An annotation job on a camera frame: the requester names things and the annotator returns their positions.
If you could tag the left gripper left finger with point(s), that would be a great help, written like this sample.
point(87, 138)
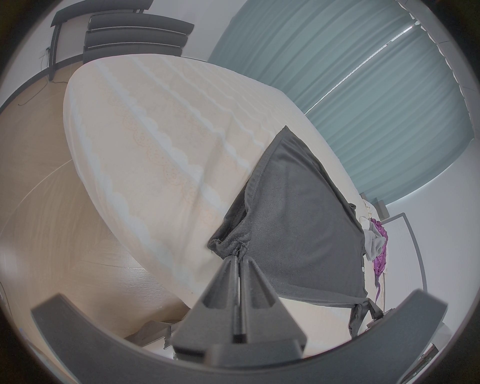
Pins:
point(221, 322)

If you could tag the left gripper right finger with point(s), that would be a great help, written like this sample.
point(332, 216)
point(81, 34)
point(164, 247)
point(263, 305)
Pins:
point(262, 322)

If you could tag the black T-shirt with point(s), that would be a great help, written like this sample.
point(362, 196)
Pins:
point(300, 225)

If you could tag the bed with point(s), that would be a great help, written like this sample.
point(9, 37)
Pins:
point(150, 131)

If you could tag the grey garment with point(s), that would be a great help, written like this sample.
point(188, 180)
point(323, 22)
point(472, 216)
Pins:
point(371, 243)

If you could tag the purple garment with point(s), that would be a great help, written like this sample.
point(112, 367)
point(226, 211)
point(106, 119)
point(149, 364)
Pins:
point(380, 255)

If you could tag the white printed pillow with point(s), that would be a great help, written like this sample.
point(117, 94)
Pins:
point(365, 213)

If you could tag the grey bedside table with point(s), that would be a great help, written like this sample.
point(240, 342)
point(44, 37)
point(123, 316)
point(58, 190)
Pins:
point(381, 208)

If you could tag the blue-green curtain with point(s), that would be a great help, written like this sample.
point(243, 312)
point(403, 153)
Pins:
point(393, 120)
point(292, 45)

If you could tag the black chest of drawers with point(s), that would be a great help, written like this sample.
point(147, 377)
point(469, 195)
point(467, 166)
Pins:
point(135, 37)

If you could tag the black dressing table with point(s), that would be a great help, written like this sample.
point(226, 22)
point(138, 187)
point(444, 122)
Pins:
point(101, 6)

